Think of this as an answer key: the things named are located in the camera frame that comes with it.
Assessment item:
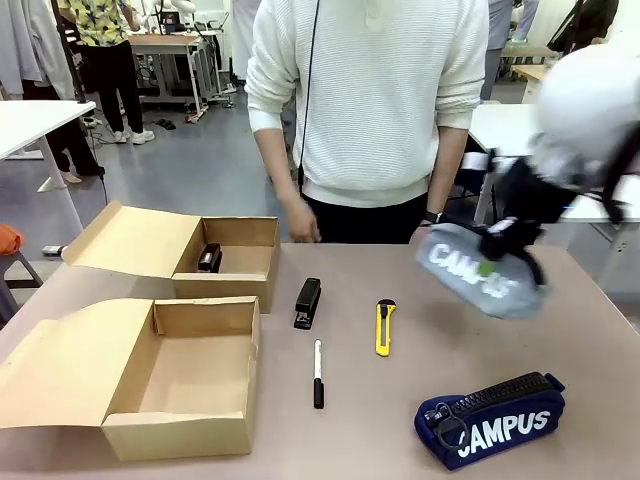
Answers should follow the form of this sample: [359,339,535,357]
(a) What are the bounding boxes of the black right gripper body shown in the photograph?
[478,148,576,250]

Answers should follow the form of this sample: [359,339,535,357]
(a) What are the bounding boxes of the gray CAMPUS pencil case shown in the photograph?
[413,223,550,321]

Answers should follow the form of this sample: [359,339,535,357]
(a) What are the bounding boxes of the yellow utility knife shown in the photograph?
[375,298,398,358]

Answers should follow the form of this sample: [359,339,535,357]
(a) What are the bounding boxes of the navy CAMPUS pencil case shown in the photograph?
[413,371,567,472]

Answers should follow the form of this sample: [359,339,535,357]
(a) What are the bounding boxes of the black stapler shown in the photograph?
[293,277,322,331]
[197,243,224,274]

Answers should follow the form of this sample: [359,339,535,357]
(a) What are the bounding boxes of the white marker black cap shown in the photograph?
[313,339,326,410]

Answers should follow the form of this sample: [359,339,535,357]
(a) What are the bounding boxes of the small cardboard box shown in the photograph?
[60,200,281,315]

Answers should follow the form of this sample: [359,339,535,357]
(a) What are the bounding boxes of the person's right forearm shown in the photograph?
[253,127,307,201]

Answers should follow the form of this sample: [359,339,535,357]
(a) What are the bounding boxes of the person's left forearm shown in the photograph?
[425,124,469,216]

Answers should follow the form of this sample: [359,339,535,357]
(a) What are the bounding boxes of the large open cardboard box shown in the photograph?
[0,295,262,462]

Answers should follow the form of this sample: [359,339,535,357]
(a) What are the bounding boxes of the person's right hand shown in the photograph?
[277,192,322,245]

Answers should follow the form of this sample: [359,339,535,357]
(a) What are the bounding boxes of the white table gray legs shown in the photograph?
[467,102,640,281]

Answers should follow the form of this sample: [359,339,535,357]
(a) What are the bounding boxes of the black trousers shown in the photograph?
[302,189,431,245]

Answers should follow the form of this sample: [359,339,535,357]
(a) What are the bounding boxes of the wooden background table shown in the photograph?
[509,63,556,84]

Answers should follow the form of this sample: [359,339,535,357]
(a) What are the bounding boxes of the background person gray shirt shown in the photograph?
[482,0,539,101]

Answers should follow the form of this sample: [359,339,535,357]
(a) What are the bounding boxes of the white knit sweater torso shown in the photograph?
[244,0,491,204]

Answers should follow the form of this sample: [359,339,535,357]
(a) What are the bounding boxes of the black hanging jacket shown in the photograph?
[547,0,621,54]

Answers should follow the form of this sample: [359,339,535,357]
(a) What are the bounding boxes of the background person white shirt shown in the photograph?
[230,0,262,84]

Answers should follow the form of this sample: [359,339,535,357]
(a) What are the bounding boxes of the wooden top background desk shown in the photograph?
[127,33,224,117]

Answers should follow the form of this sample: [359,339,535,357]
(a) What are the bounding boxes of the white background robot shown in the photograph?
[142,0,197,24]

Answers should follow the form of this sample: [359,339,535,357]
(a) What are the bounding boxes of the person in dark trousers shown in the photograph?
[22,79,106,185]

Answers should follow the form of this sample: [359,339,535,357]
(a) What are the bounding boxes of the person in yellow floral shirt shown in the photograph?
[58,0,156,146]

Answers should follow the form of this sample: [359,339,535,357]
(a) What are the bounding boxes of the gray stool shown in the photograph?
[0,249,45,321]

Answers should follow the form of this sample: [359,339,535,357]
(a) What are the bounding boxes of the black tripod pole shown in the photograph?
[49,0,90,104]

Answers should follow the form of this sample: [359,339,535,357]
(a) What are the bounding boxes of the orange cloth bundle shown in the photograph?
[0,223,25,256]

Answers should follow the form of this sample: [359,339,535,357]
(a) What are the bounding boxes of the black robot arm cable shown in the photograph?
[601,132,640,225]

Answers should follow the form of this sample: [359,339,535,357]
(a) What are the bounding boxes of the thin black hanging cable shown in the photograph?
[298,0,321,194]

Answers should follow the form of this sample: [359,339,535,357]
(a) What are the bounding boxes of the black floor cable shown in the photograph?
[84,117,111,206]

